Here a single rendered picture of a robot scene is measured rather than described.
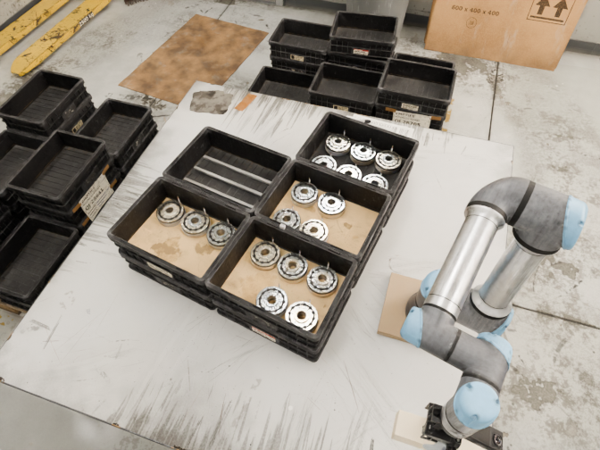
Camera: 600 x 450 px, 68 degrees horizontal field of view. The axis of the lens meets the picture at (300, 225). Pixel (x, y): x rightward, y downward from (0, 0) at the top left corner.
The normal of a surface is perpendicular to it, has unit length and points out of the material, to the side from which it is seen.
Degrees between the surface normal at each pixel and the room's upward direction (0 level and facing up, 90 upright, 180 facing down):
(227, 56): 0
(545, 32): 74
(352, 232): 0
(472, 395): 1
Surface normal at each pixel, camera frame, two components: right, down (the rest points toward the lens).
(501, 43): -0.30, 0.57
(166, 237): -0.01, -0.58
